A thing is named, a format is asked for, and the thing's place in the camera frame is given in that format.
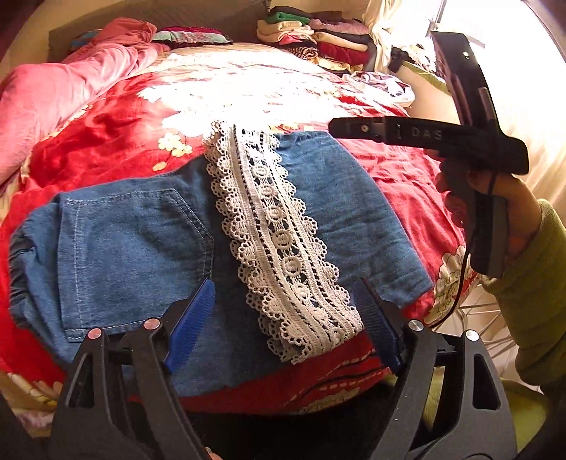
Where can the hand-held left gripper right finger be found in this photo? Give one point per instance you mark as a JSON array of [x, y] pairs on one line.
[[376, 318]]

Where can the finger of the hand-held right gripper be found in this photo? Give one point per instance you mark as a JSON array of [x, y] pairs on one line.
[[398, 129], [464, 75]]

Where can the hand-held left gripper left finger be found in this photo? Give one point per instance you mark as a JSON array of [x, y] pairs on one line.
[[190, 323]]

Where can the blue denim lace-trimmed pants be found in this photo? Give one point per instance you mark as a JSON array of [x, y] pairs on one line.
[[132, 247]]

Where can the person's green-sleeved right forearm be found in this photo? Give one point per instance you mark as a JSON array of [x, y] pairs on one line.
[[539, 300]]

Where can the person's right hand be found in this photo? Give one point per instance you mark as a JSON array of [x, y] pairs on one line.
[[524, 212]]

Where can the green cloth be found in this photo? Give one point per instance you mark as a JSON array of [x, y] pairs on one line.
[[426, 77]]

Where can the lilac crumpled cloth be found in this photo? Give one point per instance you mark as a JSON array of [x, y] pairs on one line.
[[380, 86]]

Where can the small black object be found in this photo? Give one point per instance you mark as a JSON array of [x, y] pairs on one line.
[[396, 59]]

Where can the cream curtain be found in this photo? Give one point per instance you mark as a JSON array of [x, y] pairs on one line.
[[384, 26]]

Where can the stack of folded clothes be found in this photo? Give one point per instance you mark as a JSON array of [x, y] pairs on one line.
[[327, 40]]

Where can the red floral blanket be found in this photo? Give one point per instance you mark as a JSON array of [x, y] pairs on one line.
[[110, 128]]

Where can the dark headboard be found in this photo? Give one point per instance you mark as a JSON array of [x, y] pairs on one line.
[[212, 22]]

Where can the patterned pillow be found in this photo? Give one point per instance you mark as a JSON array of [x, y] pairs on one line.
[[190, 37]]

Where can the pink quilt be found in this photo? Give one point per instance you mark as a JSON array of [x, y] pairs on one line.
[[57, 93]]

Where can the teal patterned cloth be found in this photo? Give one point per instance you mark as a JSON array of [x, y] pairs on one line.
[[86, 39]]

